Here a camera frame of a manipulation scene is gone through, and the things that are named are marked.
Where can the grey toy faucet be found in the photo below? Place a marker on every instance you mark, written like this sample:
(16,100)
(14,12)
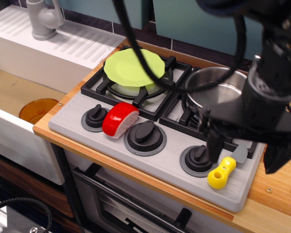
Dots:
(44,21)

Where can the black stove knob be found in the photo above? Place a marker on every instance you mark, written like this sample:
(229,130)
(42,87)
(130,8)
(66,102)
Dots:
(195,162)
(92,120)
(145,139)

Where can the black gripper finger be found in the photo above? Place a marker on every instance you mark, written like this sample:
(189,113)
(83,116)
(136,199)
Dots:
(278,153)
(215,142)

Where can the stainless steel pot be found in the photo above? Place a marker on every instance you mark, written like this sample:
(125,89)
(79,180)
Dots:
(226,91)

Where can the green plastic plate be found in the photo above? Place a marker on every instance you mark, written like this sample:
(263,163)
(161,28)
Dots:
(124,68)

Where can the red toy cheese wedge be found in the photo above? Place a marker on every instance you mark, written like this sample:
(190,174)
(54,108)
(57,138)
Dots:
(119,119)

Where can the orange sink drain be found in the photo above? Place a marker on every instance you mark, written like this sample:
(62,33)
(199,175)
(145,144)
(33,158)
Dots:
(35,110)

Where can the right black stove knob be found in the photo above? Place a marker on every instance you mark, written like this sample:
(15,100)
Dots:
(195,162)

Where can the toy oven door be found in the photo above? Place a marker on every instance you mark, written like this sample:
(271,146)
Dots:
(166,165)

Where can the wooden lower shelf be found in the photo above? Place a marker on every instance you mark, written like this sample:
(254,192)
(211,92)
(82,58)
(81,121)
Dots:
(33,185)

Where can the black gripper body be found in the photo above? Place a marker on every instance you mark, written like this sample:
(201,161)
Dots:
(260,112)

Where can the white toy sink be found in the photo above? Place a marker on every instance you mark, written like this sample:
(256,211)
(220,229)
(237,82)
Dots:
(32,70)

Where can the grey toy stove top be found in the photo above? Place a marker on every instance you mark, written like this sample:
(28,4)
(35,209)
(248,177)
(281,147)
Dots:
(67,122)

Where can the black burner grate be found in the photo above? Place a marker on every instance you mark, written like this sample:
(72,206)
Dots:
(150,99)
(187,123)

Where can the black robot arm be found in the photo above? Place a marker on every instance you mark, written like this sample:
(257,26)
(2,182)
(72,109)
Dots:
(273,15)

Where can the middle black stove knob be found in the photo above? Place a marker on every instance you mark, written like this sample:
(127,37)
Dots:
(145,139)

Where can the right black burner grate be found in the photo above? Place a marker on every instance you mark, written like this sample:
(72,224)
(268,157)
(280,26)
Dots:
(187,123)

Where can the left black burner grate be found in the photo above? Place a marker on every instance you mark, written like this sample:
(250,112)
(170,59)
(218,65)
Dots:
(150,99)

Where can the black oven door handle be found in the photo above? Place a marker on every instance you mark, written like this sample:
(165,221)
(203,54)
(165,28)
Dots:
(177,227)

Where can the left black stove knob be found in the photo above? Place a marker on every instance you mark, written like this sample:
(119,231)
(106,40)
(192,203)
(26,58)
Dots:
(92,120)

